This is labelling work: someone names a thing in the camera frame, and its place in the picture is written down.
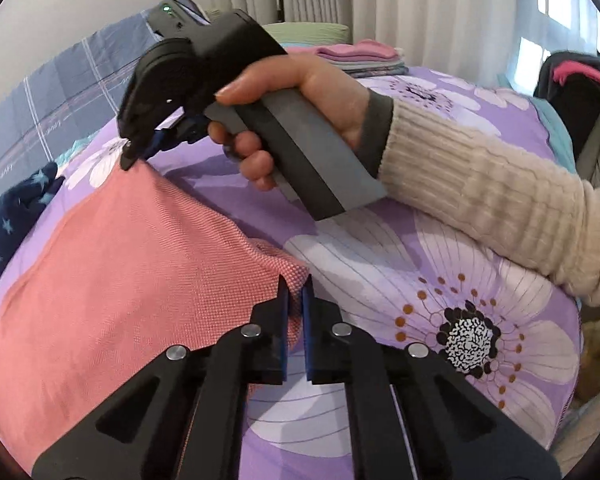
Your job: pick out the white pleated curtain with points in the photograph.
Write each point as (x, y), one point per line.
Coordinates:
(430, 10)

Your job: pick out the pink long-sleeve shirt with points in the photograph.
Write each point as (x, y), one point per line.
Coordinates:
(105, 285)

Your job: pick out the navy star-print garment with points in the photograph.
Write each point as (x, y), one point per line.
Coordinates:
(15, 210)

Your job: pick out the person's right hand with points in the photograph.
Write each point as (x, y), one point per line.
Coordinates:
(320, 85)

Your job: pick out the purple floral bedsheet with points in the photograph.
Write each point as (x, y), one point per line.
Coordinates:
(380, 240)

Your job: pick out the green pillow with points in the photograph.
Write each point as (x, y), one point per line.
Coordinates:
(310, 34)

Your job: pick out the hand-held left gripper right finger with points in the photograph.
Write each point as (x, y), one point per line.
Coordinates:
(307, 325)

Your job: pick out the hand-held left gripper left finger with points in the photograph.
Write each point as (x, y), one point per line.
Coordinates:
(282, 320)

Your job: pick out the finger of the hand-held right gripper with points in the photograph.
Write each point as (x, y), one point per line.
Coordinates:
(162, 141)
(132, 155)

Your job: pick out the dark jacket pink lining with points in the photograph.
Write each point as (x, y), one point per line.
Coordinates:
(575, 75)

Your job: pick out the stack of folded clothes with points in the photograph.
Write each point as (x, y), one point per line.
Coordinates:
(360, 57)

